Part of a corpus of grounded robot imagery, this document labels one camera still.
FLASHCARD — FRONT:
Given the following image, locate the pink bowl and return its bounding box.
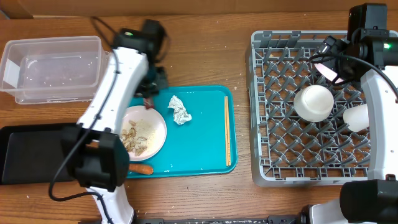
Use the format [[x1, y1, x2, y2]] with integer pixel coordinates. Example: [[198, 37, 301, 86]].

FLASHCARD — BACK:
[[314, 63, 343, 84]]

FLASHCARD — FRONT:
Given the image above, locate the clear plastic bin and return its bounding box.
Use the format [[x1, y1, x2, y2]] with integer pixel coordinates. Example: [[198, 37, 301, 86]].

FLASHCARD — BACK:
[[1, 36, 109, 105]]

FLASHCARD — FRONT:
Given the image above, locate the right wooden chopstick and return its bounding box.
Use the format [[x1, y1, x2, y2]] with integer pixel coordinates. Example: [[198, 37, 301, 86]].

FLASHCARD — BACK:
[[227, 98, 231, 166]]

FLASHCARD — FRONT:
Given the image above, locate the white cup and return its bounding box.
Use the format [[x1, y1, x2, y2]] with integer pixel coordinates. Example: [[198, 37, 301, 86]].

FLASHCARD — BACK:
[[343, 104, 369, 132]]

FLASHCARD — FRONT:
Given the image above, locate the left wooden chopstick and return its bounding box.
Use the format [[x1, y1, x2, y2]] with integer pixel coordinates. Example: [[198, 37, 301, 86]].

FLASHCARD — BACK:
[[224, 96, 229, 167]]

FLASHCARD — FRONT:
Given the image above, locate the white tissue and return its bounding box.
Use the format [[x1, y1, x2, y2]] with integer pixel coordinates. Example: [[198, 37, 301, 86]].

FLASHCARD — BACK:
[[168, 95, 192, 125]]

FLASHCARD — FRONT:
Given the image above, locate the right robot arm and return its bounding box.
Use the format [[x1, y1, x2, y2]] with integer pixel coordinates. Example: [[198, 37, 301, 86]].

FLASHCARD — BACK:
[[297, 3, 397, 223]]

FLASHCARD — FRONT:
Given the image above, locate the peanut shells and rice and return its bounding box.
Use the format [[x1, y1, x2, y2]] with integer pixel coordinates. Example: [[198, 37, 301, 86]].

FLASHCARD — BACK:
[[120, 119, 155, 157]]

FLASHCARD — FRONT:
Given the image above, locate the cardboard back panel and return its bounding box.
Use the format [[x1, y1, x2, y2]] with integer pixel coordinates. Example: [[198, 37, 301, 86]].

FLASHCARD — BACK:
[[0, 0, 398, 20]]

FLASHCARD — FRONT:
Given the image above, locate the teal serving tray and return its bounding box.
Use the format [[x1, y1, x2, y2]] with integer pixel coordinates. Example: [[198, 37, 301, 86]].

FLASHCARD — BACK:
[[142, 85, 238, 178]]

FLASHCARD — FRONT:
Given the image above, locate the red snack wrapper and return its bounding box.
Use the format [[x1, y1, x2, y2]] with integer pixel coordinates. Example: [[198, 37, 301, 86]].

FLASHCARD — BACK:
[[144, 98, 155, 110]]

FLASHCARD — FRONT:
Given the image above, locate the black tray bin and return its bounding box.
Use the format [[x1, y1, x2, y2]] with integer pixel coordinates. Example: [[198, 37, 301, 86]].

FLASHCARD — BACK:
[[1, 123, 74, 185]]

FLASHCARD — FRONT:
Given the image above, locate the orange carrot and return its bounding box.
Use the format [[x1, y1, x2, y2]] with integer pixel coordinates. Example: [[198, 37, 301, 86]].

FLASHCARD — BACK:
[[129, 164, 154, 175]]

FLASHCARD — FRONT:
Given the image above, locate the grey dishwasher rack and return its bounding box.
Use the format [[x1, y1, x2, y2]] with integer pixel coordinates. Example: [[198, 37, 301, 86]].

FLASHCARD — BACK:
[[246, 30, 371, 187]]

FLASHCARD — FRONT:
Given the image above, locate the wooden chopstick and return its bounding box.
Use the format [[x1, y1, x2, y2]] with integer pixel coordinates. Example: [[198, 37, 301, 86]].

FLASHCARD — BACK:
[[224, 96, 229, 167], [227, 98, 231, 166]]

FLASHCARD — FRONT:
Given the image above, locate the white saucer bowl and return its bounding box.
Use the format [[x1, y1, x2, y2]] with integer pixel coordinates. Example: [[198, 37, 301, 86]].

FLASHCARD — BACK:
[[294, 85, 334, 122]]

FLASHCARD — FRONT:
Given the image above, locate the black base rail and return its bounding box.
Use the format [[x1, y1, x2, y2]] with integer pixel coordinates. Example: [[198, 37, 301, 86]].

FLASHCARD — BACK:
[[135, 215, 297, 224]]

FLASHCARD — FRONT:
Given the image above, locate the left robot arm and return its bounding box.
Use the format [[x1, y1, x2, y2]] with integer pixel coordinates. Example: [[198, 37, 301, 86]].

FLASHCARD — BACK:
[[49, 19, 169, 223]]

